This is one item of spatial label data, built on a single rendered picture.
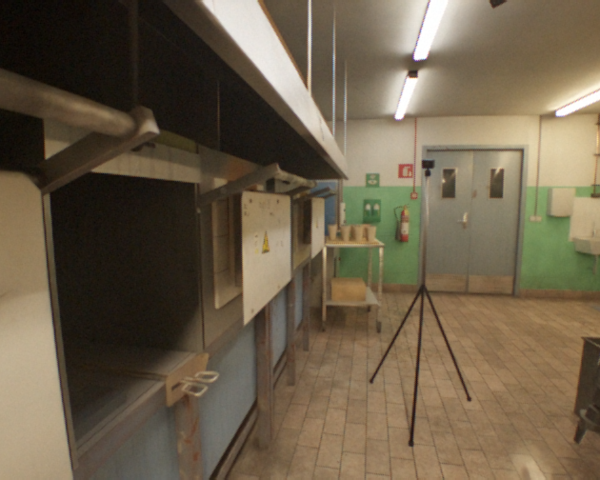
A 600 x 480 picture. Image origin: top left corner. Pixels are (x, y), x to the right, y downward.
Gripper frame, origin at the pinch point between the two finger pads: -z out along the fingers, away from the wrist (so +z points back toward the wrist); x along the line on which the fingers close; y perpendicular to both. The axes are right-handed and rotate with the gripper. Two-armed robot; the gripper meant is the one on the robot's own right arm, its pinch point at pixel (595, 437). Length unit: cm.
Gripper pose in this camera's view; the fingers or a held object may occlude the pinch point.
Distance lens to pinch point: 148.6
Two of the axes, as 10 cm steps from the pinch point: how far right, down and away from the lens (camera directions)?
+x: -9.8, -2.1, 0.7
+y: -1.0, 1.1, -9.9
